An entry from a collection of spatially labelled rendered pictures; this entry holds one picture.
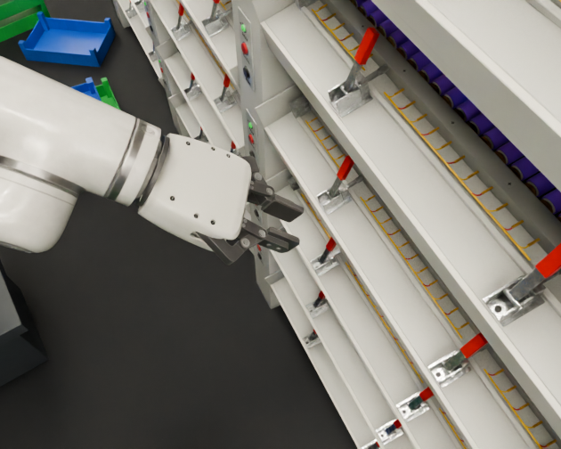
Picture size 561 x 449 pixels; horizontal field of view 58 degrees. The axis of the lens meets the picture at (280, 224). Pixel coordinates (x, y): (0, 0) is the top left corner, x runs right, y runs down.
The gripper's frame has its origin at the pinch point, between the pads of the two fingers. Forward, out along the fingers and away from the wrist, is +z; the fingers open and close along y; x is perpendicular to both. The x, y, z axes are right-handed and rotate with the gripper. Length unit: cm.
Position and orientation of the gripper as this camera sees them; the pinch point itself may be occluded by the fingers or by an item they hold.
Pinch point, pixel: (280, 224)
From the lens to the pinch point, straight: 56.5
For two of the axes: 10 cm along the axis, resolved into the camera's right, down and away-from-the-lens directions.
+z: 8.5, 3.5, 3.9
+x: 5.1, -3.6, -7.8
